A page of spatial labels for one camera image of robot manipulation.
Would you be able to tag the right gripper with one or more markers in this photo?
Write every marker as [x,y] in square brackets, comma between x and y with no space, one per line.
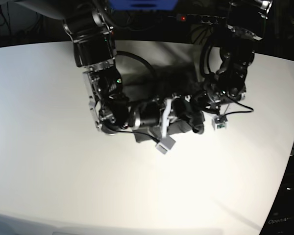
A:
[147,114]

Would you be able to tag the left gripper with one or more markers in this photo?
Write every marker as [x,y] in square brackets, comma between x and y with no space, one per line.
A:
[205,99]

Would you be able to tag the grey T-shirt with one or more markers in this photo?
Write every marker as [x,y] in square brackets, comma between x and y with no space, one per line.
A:
[161,104]

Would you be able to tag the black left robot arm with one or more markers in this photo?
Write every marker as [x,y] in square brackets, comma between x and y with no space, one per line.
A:
[227,54]

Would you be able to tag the black power strip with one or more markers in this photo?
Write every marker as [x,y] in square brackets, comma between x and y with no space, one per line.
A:
[200,19]

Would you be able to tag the blue plastic box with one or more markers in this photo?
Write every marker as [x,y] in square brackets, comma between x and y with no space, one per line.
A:
[143,4]

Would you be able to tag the black OpenArm labelled box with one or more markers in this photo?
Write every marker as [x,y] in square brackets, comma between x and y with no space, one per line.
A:
[280,220]

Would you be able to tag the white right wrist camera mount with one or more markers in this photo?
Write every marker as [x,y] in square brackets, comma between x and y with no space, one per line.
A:
[170,124]

